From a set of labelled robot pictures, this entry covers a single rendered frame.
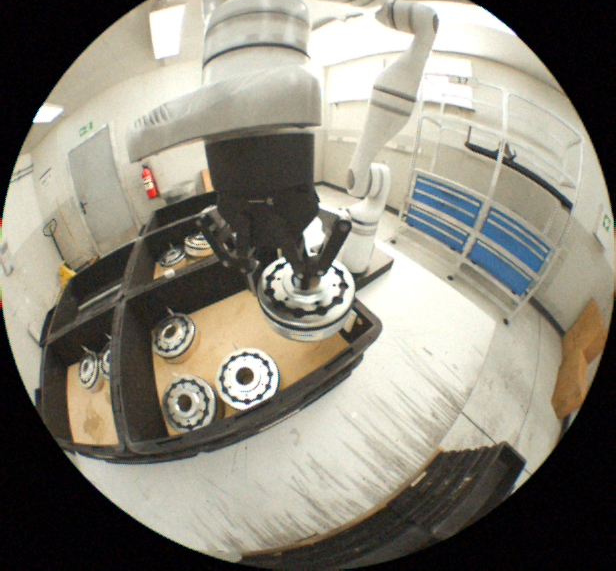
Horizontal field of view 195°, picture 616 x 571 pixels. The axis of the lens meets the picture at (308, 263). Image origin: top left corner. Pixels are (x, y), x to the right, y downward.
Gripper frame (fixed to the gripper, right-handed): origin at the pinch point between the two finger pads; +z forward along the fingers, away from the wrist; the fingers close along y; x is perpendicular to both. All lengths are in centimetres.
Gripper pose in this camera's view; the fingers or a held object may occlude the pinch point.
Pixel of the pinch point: (277, 283)
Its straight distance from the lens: 19.5
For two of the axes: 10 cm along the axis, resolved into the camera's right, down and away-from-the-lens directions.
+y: -9.9, -0.8, 1.0
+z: 0.0, 7.7, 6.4
